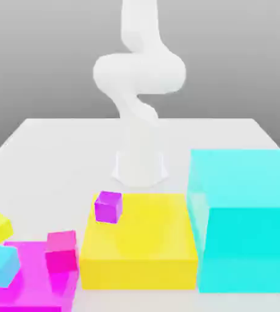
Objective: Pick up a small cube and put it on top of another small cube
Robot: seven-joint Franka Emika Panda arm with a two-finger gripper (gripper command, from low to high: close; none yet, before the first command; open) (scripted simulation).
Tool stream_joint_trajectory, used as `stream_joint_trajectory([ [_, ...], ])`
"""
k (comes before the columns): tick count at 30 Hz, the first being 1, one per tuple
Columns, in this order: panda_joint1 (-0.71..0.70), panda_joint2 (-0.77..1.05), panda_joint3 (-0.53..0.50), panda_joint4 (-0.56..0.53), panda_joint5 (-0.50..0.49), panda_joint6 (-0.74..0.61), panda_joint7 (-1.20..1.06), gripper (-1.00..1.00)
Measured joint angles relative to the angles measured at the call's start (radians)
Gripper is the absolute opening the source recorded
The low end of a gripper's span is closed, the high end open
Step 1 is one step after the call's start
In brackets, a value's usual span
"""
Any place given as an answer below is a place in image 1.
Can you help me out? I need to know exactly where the small purple cube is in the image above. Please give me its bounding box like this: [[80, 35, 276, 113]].
[[94, 190, 123, 224]]

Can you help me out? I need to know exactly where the small pink cube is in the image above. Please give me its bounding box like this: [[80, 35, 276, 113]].
[[45, 229, 79, 274]]

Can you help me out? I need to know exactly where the small light blue cube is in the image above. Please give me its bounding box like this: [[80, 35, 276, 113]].
[[0, 244, 21, 289]]

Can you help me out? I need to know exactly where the large yellow box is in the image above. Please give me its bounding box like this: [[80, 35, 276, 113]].
[[79, 193, 199, 291]]

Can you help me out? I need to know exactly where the large cyan box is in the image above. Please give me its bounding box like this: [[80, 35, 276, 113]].
[[187, 149, 280, 294]]

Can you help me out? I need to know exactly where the large magenta box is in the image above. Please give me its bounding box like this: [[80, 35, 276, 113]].
[[0, 240, 80, 312]]

